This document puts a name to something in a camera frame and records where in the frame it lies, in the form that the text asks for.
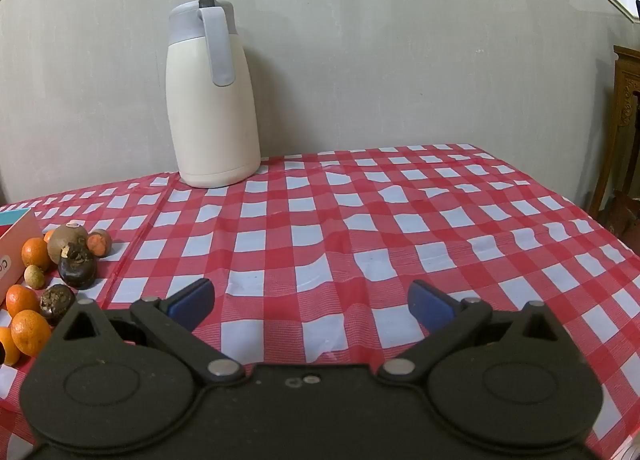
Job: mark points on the cream thermos jug grey lid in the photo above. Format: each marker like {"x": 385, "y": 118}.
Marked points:
{"x": 210, "y": 130}

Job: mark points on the brown green round fruit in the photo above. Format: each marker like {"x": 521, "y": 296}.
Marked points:
{"x": 65, "y": 240}

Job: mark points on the red cardboard box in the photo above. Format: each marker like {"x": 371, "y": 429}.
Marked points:
{"x": 15, "y": 240}

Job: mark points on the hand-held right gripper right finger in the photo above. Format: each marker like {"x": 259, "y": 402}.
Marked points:
{"x": 430, "y": 307}

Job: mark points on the small orange mandarin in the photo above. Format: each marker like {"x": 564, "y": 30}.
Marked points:
{"x": 7, "y": 345}
{"x": 30, "y": 332}
{"x": 21, "y": 301}
{"x": 48, "y": 236}
{"x": 34, "y": 252}

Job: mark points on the red white checked tablecloth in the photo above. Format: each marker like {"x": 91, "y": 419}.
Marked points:
{"x": 350, "y": 240}

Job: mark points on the carved wooden chair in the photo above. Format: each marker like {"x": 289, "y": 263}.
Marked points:
{"x": 620, "y": 140}

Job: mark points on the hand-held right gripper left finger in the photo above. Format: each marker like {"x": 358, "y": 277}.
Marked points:
{"x": 192, "y": 302}

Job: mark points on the small brown orange fruit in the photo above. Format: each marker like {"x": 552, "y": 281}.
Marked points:
{"x": 99, "y": 242}

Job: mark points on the small yellow green kumquat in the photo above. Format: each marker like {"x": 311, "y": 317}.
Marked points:
{"x": 34, "y": 276}

